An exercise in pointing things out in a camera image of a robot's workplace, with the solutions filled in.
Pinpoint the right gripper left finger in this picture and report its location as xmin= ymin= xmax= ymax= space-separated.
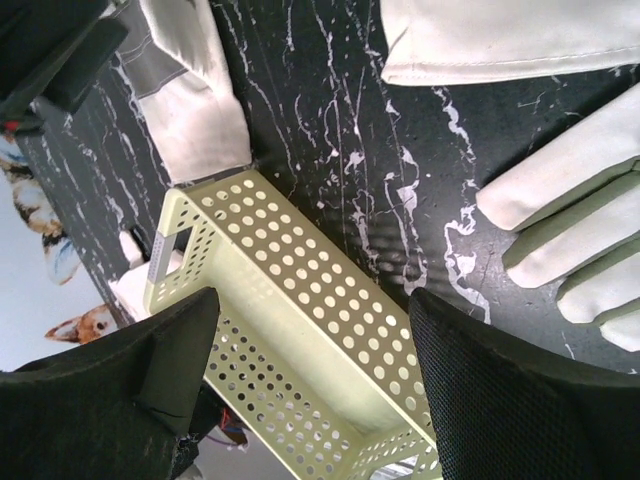
xmin=1 ymin=287 xmax=220 ymax=479

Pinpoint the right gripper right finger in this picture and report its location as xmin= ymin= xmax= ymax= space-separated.
xmin=409 ymin=289 xmax=639 ymax=479

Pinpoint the white grey-palm glove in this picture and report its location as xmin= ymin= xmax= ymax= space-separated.
xmin=380 ymin=0 xmax=639 ymax=86

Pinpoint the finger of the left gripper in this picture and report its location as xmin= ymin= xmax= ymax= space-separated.
xmin=1 ymin=1 xmax=128 ymax=115

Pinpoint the pale green storage basket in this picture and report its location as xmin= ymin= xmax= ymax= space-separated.
xmin=143 ymin=170 xmax=442 ymax=479

